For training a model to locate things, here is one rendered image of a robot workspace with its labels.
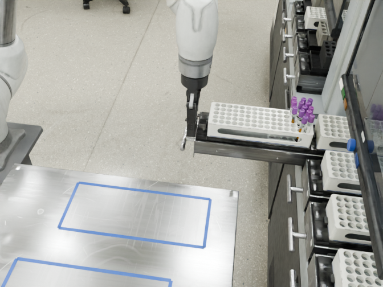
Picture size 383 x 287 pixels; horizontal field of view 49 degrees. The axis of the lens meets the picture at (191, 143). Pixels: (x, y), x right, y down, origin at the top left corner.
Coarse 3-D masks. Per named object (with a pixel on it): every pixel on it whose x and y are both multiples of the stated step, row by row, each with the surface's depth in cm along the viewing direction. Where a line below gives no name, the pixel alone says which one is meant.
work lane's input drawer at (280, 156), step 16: (208, 112) 129; (208, 144) 121; (224, 144) 121; (240, 144) 121; (256, 144) 120; (272, 144) 120; (256, 160) 123; (272, 160) 122; (288, 160) 121; (304, 160) 120
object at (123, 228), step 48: (0, 192) 103; (48, 192) 104; (96, 192) 104; (144, 192) 105; (192, 192) 105; (0, 240) 94; (48, 240) 94; (96, 240) 94; (144, 240) 95; (192, 240) 95
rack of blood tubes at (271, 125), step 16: (224, 112) 122; (240, 112) 123; (256, 112) 122; (272, 112) 124; (288, 112) 123; (208, 128) 120; (224, 128) 119; (240, 128) 118; (256, 128) 117; (272, 128) 119; (288, 128) 118; (304, 128) 118; (288, 144) 119; (304, 144) 118
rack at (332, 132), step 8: (320, 120) 120; (328, 120) 121; (336, 120) 121; (344, 120) 122; (320, 128) 118; (328, 128) 118; (336, 128) 118; (344, 128) 120; (320, 136) 116; (328, 136) 116; (336, 136) 117; (344, 136) 116; (320, 144) 118; (328, 144) 117; (336, 144) 122; (344, 144) 122; (352, 152) 118
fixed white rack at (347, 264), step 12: (348, 252) 89; (360, 252) 89; (336, 264) 89; (348, 264) 88; (360, 264) 88; (372, 264) 88; (336, 276) 88; (348, 276) 86; (360, 276) 85; (372, 276) 85
